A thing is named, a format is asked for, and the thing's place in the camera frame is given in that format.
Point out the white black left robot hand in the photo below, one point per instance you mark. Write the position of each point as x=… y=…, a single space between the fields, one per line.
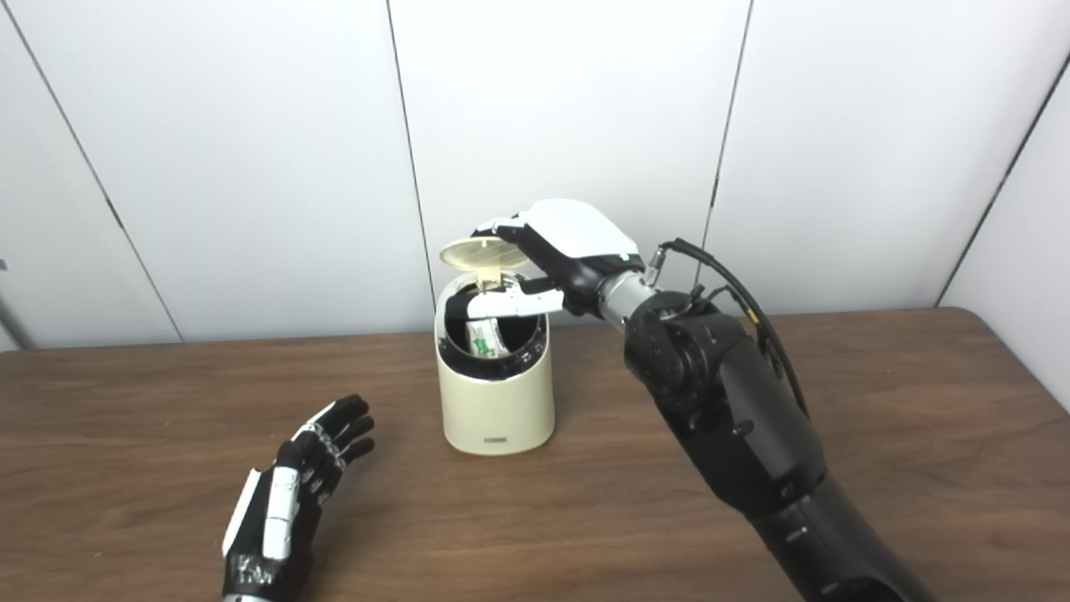
x=276 y=518

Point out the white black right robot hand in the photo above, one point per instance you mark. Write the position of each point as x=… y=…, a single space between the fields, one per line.
x=577 y=238

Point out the green white milk carton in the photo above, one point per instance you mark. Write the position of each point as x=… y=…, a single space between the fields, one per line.
x=486 y=341

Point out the cream-colored lidded bin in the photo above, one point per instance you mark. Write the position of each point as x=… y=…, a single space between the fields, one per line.
x=497 y=410

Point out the black bin liner bag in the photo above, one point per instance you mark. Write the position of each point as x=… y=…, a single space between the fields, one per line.
x=522 y=355

